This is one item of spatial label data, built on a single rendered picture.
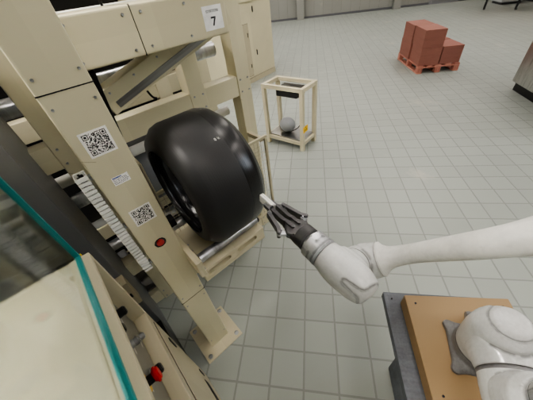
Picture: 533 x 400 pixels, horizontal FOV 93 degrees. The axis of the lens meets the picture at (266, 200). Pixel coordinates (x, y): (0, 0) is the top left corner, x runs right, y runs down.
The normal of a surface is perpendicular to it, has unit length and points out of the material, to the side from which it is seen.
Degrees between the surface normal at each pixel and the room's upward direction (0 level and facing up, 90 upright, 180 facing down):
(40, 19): 90
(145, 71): 90
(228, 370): 0
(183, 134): 19
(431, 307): 4
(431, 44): 90
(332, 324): 0
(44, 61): 90
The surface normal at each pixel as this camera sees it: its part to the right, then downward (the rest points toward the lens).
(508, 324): -0.14, -0.79
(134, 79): 0.67, 0.44
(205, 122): 0.09, -0.58
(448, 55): -0.05, 0.67
